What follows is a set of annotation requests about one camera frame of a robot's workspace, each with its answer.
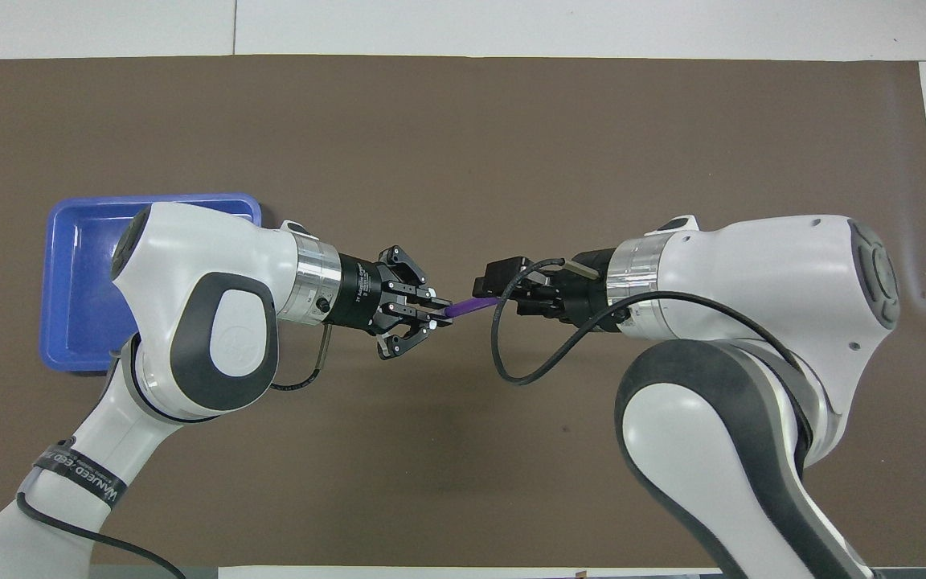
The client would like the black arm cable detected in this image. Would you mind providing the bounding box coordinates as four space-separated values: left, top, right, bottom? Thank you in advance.
490 257 809 387
17 326 331 579

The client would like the blue plastic tray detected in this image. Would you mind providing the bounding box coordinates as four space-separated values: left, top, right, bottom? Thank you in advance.
39 193 263 373

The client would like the purple pen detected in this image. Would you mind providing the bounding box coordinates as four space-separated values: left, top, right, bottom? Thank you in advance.
443 296 504 317

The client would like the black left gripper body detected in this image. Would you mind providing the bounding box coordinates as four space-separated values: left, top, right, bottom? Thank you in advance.
326 253 399 333

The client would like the brown table mat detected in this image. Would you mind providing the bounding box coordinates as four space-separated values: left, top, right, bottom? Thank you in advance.
0 55 926 568

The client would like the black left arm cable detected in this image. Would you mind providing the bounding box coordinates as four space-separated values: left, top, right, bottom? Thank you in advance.
17 326 331 579

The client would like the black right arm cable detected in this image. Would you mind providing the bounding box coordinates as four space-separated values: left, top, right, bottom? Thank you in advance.
490 257 809 387

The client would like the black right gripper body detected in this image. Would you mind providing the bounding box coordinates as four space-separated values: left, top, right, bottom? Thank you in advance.
543 248 615 331

